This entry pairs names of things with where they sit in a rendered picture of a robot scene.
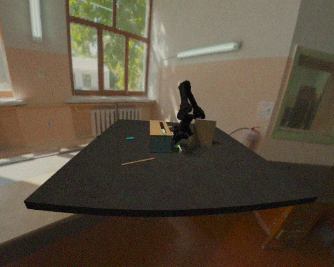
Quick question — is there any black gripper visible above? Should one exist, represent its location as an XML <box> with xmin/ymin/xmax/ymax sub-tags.
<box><xmin>173</xmin><ymin>121</ymin><xmax>189</xmax><ymax>144</ymax></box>

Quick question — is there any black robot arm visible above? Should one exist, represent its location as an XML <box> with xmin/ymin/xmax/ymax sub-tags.
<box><xmin>177</xmin><ymin>80</ymin><xmax>205</xmax><ymax>136</ymax></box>

